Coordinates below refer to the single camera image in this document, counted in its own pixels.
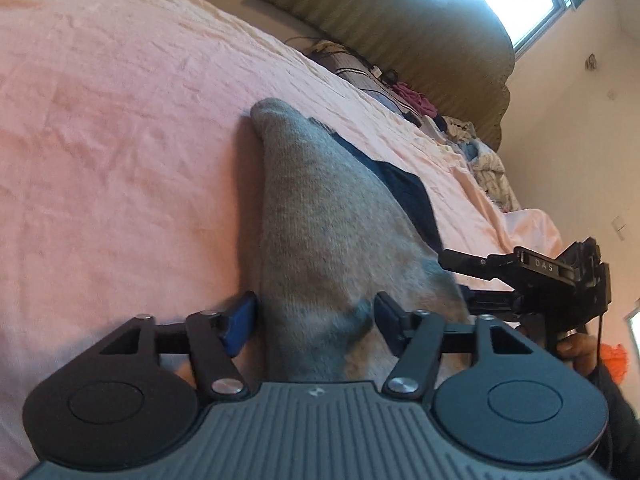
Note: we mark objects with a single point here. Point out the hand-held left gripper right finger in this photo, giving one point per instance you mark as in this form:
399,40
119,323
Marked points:
389,322

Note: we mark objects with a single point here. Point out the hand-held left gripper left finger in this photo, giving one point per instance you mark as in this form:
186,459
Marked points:
240,324

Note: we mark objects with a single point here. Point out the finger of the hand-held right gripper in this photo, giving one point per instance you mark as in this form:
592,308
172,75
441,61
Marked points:
475,262
492,302

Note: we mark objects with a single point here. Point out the grey sock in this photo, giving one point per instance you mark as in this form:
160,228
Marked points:
320,240

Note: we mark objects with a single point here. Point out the person's right forearm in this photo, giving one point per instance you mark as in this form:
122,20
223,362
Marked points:
617,420

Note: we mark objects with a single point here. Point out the pile of mixed clothes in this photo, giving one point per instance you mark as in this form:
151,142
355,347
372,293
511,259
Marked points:
480,160

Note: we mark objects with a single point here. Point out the person's right hand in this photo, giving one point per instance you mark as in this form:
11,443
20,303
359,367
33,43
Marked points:
575,352

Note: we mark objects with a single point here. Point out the pink satin quilt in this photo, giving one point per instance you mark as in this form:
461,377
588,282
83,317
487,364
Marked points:
535,232

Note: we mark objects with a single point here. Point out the orange fluffy object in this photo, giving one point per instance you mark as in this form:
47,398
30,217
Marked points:
614,362

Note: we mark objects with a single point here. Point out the magenta cloth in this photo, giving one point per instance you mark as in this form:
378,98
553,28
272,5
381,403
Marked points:
415,100

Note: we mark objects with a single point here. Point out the white charger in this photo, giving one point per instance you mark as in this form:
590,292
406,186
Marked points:
376,70

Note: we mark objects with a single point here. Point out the olive padded headboard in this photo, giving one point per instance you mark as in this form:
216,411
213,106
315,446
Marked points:
440,45

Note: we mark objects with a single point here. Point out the pink bed sheet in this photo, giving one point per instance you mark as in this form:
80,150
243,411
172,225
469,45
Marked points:
125,135

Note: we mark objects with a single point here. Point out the grey striped pillow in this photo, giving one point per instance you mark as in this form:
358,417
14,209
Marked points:
350,65

